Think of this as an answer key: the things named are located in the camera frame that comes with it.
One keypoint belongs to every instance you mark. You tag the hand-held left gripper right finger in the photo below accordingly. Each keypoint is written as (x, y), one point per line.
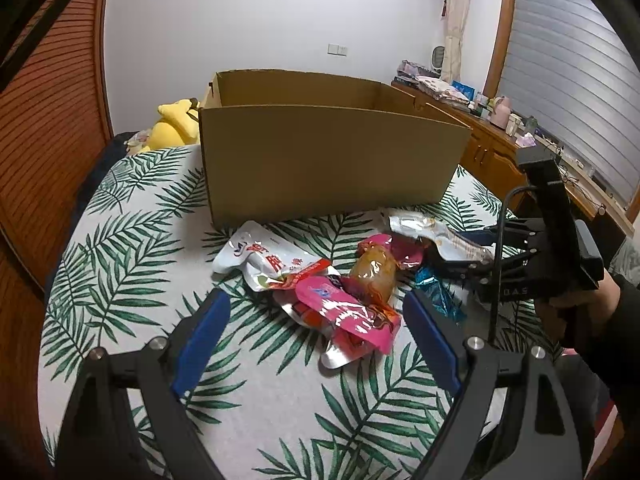
(430, 340)

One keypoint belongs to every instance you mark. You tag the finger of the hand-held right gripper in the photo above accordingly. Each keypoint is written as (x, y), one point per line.
(465, 269)
(515, 234)

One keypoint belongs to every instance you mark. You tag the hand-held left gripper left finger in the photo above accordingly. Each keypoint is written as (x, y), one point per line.
(200, 345)

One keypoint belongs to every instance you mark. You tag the shiny blue snack packet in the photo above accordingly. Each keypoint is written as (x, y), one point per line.
(440, 295)

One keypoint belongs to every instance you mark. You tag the white snack packet orange print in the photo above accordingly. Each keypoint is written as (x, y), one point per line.
(425, 230)

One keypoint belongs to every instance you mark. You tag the pink snack packet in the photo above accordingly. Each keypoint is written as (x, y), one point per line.
(345, 310)

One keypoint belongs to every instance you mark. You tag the clear brown egg snack packet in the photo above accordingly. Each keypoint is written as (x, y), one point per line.
(372, 270)

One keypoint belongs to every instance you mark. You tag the silver red snack packet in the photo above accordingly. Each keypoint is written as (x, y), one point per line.
(340, 352)

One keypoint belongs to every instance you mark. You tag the white red printed snack packet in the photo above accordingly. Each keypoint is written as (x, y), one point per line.
(260, 255)

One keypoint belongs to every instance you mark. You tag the brown cardboard box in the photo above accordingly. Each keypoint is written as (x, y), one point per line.
(320, 170)

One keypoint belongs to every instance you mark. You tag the person's right forearm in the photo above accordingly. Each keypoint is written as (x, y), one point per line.
(622, 340)

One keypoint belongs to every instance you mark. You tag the person's right hand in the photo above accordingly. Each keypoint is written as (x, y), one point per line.
(595, 295)

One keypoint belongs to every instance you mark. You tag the wooden cabinet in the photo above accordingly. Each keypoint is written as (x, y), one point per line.
(495, 155)

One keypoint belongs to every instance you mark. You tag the white cup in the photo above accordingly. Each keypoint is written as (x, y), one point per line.
(514, 124)

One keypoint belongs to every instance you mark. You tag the leaf print bed sheet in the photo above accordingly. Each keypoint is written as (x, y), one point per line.
(130, 260)

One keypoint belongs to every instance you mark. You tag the pink kettle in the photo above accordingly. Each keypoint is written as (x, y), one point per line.
(500, 110)

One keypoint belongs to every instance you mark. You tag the grey window blind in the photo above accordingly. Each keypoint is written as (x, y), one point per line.
(570, 70)

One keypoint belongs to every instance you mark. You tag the blue box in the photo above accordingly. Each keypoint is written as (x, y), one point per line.
(464, 89)

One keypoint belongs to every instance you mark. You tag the stack of folded cloths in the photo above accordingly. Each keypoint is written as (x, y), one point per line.
(440, 87)

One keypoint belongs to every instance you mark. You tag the small white fan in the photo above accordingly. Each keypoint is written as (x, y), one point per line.
(438, 60)

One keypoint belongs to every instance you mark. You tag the floral blanket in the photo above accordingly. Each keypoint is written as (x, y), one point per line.
(136, 144)

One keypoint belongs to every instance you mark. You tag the beige curtain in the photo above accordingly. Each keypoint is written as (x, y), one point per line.
(457, 20)

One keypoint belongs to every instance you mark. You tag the dark blue blanket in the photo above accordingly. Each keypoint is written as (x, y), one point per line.
(117, 145)

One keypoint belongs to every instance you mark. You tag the yellow plush toy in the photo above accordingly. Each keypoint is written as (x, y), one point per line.
(170, 127)

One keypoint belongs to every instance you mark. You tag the wooden louvered wardrobe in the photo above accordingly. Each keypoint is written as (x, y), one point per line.
(50, 110)

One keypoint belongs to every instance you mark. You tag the wooden window frame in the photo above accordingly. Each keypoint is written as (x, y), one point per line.
(502, 25)

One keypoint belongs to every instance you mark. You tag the white wall socket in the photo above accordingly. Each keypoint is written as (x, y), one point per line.
(338, 49)

